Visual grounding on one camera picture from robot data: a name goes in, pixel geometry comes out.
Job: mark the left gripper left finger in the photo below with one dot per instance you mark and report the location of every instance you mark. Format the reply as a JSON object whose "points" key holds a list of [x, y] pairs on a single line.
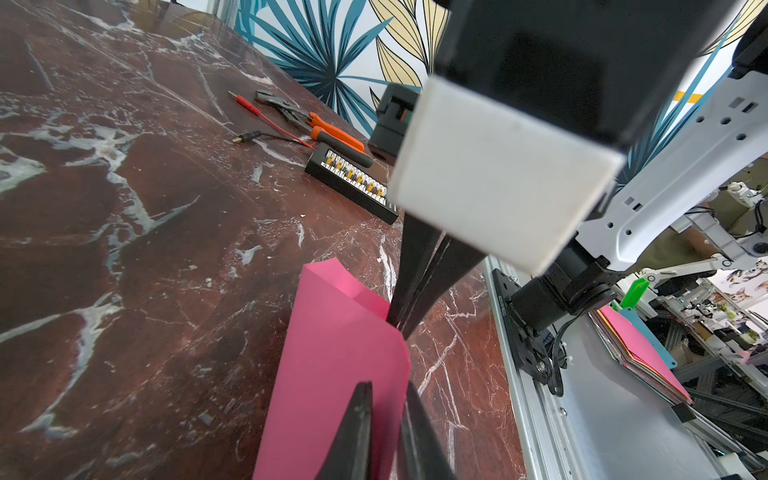
{"points": [[349, 456]]}

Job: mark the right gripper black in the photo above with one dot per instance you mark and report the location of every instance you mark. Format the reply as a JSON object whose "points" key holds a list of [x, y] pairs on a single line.
{"points": [[599, 69]]}

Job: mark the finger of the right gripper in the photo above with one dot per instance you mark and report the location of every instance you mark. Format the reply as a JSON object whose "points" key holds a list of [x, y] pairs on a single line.
{"points": [[419, 241], [452, 260]]}

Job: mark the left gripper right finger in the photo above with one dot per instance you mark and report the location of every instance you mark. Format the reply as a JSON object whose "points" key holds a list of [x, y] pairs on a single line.
{"points": [[419, 453]]}

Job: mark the pink square paper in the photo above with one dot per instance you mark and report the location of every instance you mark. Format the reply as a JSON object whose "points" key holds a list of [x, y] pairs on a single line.
{"points": [[337, 337]]}

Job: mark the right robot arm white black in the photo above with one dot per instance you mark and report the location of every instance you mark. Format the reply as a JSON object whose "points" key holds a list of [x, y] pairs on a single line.
{"points": [[684, 154]]}

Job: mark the stack of coloured paper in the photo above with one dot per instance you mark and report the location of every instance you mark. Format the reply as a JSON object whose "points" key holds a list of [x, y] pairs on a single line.
{"points": [[631, 349]]}

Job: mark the black connector strip box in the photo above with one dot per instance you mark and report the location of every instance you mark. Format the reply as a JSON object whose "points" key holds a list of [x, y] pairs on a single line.
{"points": [[341, 175]]}

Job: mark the black test probe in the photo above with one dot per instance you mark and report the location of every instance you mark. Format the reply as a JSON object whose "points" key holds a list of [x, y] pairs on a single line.
{"points": [[257, 134]]}

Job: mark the red test probe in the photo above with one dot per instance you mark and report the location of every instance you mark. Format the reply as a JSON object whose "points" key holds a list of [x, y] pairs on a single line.
{"points": [[242, 101]]}

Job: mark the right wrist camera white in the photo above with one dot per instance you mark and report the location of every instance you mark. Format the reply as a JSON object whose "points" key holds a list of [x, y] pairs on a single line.
{"points": [[500, 180]]}

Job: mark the orange handled pliers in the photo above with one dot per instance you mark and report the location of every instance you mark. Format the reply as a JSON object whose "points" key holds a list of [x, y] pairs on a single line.
{"points": [[311, 119]]}

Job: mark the aluminium front rail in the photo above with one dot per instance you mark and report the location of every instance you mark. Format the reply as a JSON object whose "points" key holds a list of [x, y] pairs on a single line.
{"points": [[607, 423]]}

